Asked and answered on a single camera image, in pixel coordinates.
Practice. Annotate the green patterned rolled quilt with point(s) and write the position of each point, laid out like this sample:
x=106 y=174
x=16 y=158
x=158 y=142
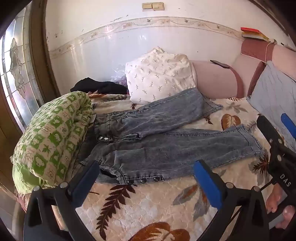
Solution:
x=50 y=139

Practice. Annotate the stained glass window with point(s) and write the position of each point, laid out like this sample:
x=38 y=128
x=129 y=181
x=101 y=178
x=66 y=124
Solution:
x=16 y=69

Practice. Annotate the grey-blue quilted pillow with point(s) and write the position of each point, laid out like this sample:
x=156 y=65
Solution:
x=272 y=92

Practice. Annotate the grey denim pants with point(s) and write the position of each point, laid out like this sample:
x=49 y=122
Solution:
x=150 y=153

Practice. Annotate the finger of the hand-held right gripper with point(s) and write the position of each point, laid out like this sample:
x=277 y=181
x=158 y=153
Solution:
x=266 y=127
x=289 y=126

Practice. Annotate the black garment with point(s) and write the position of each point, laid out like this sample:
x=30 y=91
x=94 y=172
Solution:
x=104 y=87

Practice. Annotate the white floral pillow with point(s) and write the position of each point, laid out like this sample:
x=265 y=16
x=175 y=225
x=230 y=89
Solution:
x=159 y=74

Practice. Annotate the pink padded headboard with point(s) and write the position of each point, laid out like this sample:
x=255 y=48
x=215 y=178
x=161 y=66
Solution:
x=215 y=76

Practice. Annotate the clear plastic bag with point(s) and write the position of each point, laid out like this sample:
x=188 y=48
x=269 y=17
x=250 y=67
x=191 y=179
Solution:
x=119 y=74

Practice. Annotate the person's right hand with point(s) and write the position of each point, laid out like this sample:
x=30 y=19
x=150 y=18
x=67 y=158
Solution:
x=274 y=199

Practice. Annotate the yellow-edged book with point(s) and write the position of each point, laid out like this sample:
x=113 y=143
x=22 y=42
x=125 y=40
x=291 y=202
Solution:
x=254 y=36

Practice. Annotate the red book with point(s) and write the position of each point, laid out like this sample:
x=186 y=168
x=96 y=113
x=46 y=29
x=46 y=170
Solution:
x=249 y=30

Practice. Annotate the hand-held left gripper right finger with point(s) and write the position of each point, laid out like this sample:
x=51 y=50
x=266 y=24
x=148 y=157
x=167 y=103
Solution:
x=208 y=185

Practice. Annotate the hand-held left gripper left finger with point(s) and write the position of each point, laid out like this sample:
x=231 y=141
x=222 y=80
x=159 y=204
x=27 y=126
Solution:
x=85 y=183

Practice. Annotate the wooden window frame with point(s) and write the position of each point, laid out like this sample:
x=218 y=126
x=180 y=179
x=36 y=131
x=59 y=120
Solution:
x=41 y=46

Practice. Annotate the beige wall switch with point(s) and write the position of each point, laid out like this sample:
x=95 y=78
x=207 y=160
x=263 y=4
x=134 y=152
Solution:
x=147 y=7
x=158 y=6

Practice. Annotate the leaf-printed blanket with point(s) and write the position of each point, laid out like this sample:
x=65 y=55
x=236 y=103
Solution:
x=150 y=208

